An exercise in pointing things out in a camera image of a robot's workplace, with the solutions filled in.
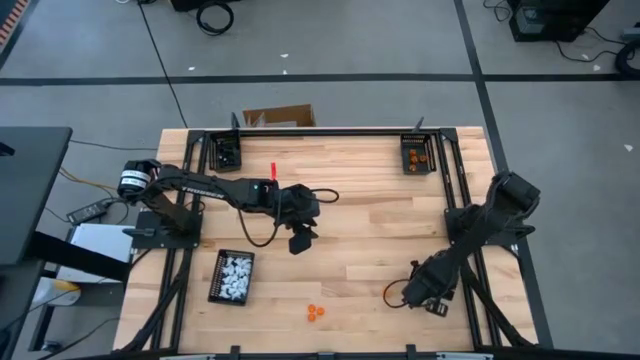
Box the yellow object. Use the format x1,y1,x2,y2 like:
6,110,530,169
53,279,82,297

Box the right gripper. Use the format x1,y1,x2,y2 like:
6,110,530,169
402,249,459,318

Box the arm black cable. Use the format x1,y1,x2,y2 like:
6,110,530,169
237,187,341,249
382,259,419,310

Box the black equipment cart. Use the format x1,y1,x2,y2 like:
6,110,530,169
506,0,612,44

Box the black desk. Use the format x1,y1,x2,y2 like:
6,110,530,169
0,125,74,267

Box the thin black floor cable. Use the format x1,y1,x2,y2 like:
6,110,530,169
553,25,624,65
135,0,190,129
68,138,159,152

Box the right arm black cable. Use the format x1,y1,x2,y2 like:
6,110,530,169
382,259,419,310

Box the white box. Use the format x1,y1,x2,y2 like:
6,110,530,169
54,222,137,284

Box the hazard-striped floor mat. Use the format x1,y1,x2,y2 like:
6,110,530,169
0,0,32,47

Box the yellow floor cable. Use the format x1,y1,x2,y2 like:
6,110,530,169
58,167,122,194

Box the white bag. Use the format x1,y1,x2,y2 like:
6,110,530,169
30,276,82,307

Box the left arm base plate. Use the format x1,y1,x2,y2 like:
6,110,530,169
122,209,204,250

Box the black hose loop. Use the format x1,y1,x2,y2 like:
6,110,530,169
613,37,640,80

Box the black desk crossbar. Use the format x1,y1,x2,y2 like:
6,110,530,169
27,231,132,284

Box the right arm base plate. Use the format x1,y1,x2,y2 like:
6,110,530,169
444,207,536,248

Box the brown cardboard box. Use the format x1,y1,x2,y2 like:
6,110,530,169
242,103,317,129

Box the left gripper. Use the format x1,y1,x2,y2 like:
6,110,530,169
272,183,321,255

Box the black coiled cable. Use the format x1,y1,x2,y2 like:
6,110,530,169
195,0,236,37

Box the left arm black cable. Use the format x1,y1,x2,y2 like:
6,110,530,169
237,187,341,249

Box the black plastic mesh basket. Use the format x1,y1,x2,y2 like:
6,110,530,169
207,248,256,307
207,128,243,175
399,132,438,176

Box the black power adapter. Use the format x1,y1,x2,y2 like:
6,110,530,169
66,198,114,226

